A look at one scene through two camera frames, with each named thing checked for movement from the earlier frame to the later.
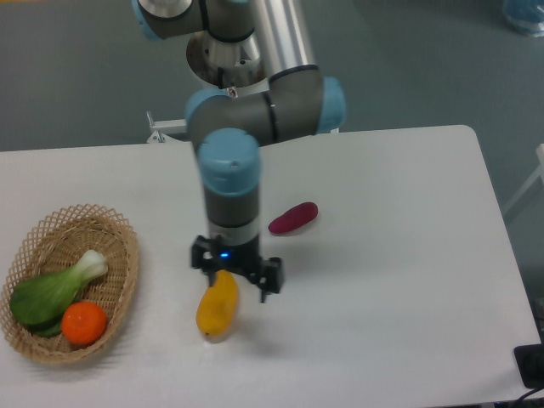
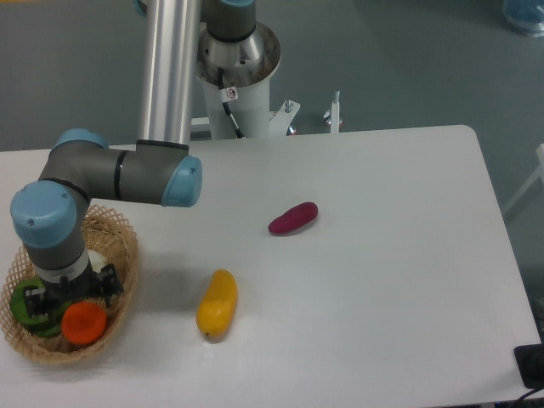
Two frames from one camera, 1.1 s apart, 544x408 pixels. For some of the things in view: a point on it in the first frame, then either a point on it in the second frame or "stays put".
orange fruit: [83, 322] stays put
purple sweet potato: [297, 216] stays put
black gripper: [212, 256] -> [57, 293]
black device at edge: [529, 359] stays put
